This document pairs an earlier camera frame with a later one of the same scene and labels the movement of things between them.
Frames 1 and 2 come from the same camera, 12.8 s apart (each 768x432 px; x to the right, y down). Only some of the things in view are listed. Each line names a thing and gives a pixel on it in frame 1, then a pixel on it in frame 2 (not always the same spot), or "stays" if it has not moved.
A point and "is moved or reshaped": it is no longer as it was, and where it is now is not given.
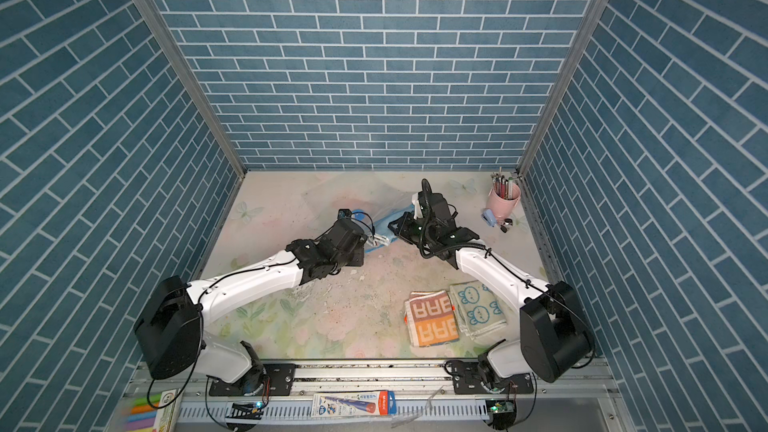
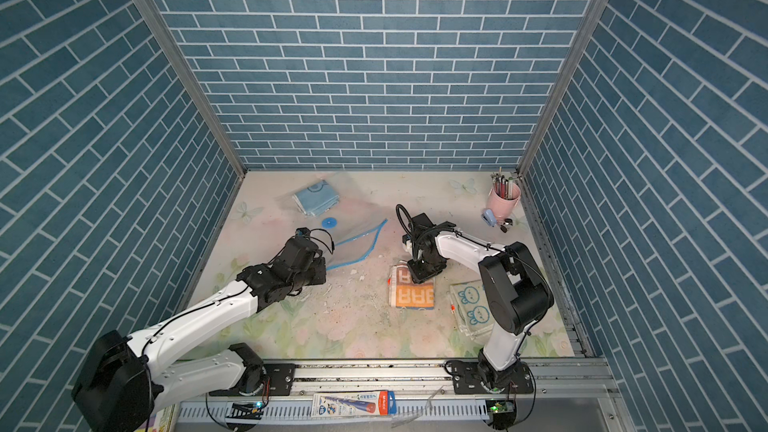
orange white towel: (430, 318) → (404, 292)
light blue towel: (381, 227) → (317, 198)
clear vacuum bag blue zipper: (373, 203) is moved or reshaped
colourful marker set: (156, 412) stays
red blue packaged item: (352, 404) stays
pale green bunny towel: (480, 311) stays
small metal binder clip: (507, 223) stays
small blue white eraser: (489, 217) stays
